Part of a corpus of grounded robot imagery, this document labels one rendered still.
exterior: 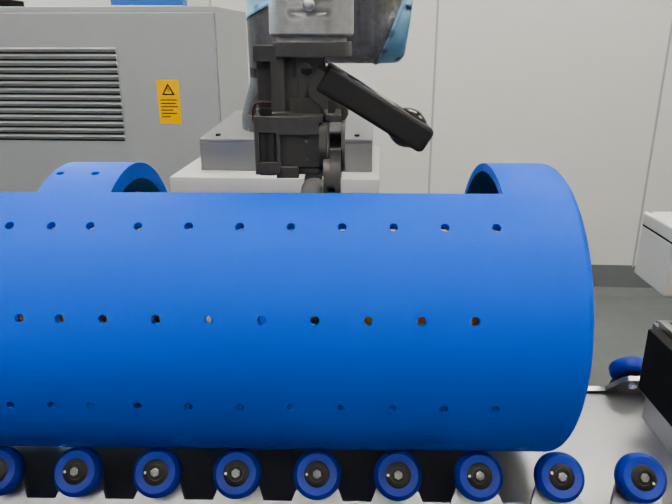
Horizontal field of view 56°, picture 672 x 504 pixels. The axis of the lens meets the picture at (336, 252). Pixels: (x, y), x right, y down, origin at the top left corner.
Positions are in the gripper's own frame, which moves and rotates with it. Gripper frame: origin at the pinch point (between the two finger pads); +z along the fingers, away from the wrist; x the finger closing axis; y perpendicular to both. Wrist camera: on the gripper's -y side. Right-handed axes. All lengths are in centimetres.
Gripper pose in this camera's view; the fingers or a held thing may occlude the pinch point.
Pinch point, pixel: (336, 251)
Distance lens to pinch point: 62.7
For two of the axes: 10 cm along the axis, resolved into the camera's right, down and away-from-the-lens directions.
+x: -0.2, 3.3, -9.4
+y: -10.0, 0.0, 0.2
